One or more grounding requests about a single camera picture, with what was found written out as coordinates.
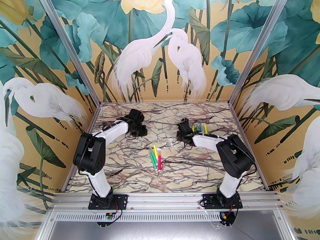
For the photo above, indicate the yellow marker pen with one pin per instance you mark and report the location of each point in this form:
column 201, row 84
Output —
column 205, row 127

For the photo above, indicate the grey metal sheet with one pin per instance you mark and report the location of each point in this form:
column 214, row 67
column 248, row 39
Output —
column 162, row 231

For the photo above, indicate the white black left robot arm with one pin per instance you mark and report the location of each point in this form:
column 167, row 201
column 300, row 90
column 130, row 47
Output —
column 100, row 181

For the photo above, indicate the pink marker pen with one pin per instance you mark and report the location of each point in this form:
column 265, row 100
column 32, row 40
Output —
column 159, row 162

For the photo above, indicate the aluminium frame post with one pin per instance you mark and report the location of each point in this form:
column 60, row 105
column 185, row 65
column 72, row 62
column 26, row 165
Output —
column 67, row 44
column 262, row 44

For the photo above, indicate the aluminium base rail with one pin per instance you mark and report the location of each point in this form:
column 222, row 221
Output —
column 162, row 201

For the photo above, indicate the yellow power connector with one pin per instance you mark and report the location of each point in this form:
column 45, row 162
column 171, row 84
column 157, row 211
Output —
column 225, row 216

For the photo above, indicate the thin green marker pen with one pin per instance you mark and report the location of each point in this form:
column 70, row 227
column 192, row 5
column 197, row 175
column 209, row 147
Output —
column 155, row 164
column 152, row 156

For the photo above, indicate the small green circuit board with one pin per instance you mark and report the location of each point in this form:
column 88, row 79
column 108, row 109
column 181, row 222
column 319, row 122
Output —
column 109, row 216

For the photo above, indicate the perforated metal strip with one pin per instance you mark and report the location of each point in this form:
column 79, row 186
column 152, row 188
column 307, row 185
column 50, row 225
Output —
column 150, row 216

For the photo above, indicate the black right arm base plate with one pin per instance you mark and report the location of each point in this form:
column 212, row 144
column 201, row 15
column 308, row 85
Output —
column 210, row 201

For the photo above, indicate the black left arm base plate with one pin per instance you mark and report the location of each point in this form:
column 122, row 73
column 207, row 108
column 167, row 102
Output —
column 120, row 201

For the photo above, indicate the clear acrylic plate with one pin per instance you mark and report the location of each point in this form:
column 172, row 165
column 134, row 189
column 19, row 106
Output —
column 215, row 221
column 101, row 221

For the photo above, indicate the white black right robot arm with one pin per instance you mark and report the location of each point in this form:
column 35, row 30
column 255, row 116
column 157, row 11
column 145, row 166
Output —
column 230, row 184

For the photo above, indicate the yellow highlighter pen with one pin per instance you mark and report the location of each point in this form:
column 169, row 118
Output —
column 155, row 149

